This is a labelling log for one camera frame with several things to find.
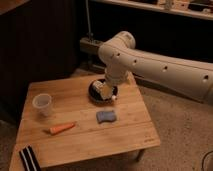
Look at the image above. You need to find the orange pepper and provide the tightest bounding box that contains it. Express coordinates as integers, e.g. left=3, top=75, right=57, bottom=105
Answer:
left=47, top=122, right=75, bottom=135

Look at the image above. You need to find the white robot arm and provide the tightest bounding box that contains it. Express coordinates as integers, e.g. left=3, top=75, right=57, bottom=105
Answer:
left=98, top=31, right=213, bottom=106

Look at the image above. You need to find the translucent white cup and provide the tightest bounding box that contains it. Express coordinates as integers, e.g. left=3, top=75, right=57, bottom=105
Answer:
left=32, top=93, right=52, bottom=117

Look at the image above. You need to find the black round bowl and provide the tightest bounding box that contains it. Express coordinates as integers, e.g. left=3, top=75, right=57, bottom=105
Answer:
left=88, top=79, right=118, bottom=102

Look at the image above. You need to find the blue sponge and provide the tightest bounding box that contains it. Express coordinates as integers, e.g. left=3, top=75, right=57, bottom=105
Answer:
left=96, top=111, right=117, bottom=124

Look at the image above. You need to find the wooden low table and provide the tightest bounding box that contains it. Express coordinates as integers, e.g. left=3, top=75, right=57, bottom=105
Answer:
left=9, top=75, right=160, bottom=171

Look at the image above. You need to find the long grey case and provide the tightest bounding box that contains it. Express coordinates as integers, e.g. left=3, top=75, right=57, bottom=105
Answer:
left=80, top=37, right=103, bottom=55

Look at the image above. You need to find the vertical metal pole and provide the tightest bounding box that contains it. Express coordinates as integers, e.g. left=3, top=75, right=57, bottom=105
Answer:
left=85, top=0, right=93, bottom=42

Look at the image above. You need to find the black white striped cloth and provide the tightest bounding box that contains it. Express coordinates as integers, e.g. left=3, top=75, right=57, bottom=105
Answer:
left=19, top=146, right=41, bottom=171

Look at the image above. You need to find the wooden wall shelf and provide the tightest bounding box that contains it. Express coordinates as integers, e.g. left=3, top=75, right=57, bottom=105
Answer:
left=92, top=0, right=213, bottom=21

